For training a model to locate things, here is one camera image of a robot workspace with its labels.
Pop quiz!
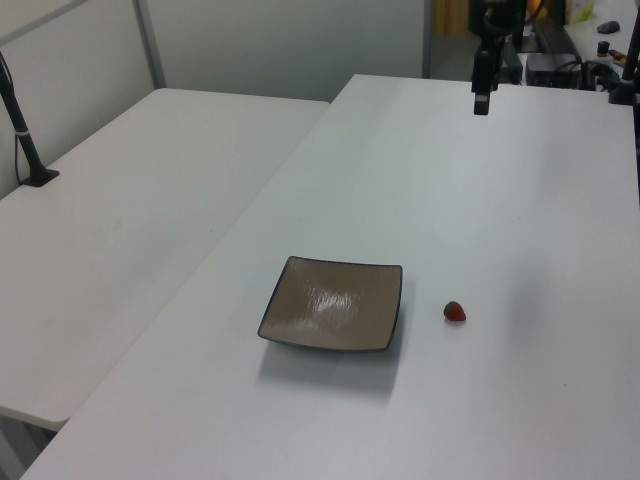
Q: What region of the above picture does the green and white carton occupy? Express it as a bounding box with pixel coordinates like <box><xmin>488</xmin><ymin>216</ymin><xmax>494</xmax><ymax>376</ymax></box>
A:
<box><xmin>564</xmin><ymin>0</ymin><xmax>597</xmax><ymax>25</ymax></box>

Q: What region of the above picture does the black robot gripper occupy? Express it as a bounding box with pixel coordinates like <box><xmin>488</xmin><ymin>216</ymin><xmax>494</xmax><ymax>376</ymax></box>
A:
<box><xmin>468</xmin><ymin>0</ymin><xmax>527</xmax><ymax>117</ymax></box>

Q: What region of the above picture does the black camera stand pole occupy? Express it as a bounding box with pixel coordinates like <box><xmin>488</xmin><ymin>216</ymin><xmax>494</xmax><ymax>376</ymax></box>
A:
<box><xmin>607</xmin><ymin>0</ymin><xmax>640</xmax><ymax>106</ymax></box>

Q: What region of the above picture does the black electronics box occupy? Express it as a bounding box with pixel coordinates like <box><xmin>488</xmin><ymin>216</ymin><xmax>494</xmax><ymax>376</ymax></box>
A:
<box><xmin>525</xmin><ymin>51</ymin><xmax>585</xmax><ymax>87</ymax></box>

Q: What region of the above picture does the grey metal partition post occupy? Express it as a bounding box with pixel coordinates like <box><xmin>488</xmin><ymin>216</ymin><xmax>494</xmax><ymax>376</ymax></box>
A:
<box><xmin>131</xmin><ymin>0</ymin><xmax>168</xmax><ymax>90</ymax></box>

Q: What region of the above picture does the yellow wooden panel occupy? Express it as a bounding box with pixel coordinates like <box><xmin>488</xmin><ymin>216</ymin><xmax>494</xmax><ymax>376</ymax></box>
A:
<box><xmin>431</xmin><ymin>0</ymin><xmax>472</xmax><ymax>37</ymax></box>

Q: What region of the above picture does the square brown ceramic plate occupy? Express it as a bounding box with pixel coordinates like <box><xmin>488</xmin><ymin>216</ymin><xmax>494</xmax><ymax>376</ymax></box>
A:
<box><xmin>257</xmin><ymin>255</ymin><xmax>404</xmax><ymax>353</ymax></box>

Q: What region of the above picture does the black camera stand with base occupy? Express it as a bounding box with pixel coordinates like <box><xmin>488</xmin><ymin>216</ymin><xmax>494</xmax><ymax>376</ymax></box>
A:
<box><xmin>0</xmin><ymin>49</ymin><xmax>61</xmax><ymax>188</ymax></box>

